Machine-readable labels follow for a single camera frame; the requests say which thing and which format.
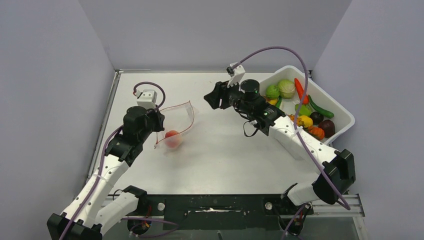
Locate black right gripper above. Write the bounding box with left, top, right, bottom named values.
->
left=204, top=77, right=253, bottom=116

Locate toy peach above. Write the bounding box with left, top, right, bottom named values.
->
left=164, top=130, right=183, bottom=149

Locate clear zip bag orange zipper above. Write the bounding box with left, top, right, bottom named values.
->
left=154, top=101, right=195, bottom=151

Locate small green cabbage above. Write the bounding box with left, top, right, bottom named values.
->
left=265, top=85, right=280, bottom=100

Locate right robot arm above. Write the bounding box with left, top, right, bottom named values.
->
left=203, top=79, right=356, bottom=214

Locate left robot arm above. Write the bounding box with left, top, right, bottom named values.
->
left=47, top=106, right=165, bottom=240

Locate yellow banana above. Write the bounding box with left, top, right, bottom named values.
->
left=266, top=98, right=279, bottom=106

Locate green bean pod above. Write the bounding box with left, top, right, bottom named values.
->
left=275, top=96, right=284, bottom=110

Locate pale green cabbage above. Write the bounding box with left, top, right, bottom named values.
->
left=277, top=79, right=296, bottom=99

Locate toy pineapple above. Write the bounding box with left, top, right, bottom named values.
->
left=289, top=114, right=301, bottom=127

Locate white plastic bin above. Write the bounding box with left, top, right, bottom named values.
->
left=259, top=65, right=355, bottom=145

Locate red chili pepper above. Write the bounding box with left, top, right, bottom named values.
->
left=294, top=78, right=309, bottom=105

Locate light green pepper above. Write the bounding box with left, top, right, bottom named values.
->
left=294, top=104, right=312, bottom=117

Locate dark avocado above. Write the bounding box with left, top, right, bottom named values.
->
left=309, top=111, right=325, bottom=126

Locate orange pumpkin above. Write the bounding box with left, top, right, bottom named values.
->
left=307, top=125, right=325, bottom=141

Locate dark green cucumber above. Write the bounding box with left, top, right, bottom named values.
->
left=307, top=94, right=335, bottom=119

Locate dark red beet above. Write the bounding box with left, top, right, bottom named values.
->
left=318, top=119, right=336, bottom=138

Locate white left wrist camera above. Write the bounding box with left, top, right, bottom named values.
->
left=135, top=89, right=157, bottom=110

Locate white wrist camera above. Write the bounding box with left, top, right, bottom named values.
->
left=135, top=89, right=157, bottom=110
left=226, top=62, right=246, bottom=88

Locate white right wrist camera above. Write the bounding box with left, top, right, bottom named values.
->
left=226, top=62, right=246, bottom=88

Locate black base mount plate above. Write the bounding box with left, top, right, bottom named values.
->
left=129, top=194, right=299, bottom=231

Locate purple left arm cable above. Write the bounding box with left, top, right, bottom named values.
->
left=58, top=81, right=167, bottom=240

